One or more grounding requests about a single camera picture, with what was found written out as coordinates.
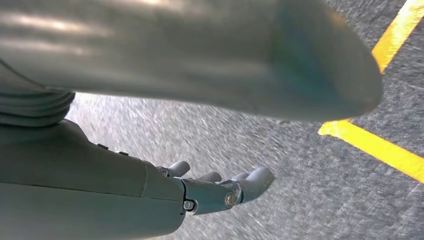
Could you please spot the robot right arm ribbed sleeve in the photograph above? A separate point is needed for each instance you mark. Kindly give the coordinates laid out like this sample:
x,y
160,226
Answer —
x,y
33,109

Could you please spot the large yellow floor tape rectangle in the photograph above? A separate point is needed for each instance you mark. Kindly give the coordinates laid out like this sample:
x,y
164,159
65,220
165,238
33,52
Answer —
x,y
374,145

